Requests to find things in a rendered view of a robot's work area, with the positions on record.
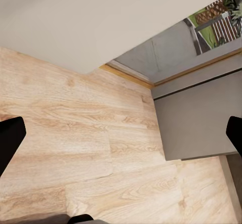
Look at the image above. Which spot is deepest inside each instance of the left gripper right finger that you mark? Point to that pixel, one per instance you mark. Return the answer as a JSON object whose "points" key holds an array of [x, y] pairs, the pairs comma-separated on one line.
{"points": [[234, 132]]}

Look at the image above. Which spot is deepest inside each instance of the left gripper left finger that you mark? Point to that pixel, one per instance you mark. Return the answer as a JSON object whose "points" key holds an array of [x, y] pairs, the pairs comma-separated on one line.
{"points": [[12, 132]]}

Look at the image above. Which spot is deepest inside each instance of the fixed window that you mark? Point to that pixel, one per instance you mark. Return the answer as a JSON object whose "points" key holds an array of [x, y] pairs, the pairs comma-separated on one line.
{"points": [[208, 36]]}

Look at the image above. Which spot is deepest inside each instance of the dishwasher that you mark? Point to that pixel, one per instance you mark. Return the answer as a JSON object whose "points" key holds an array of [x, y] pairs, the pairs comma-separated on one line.
{"points": [[229, 153]]}

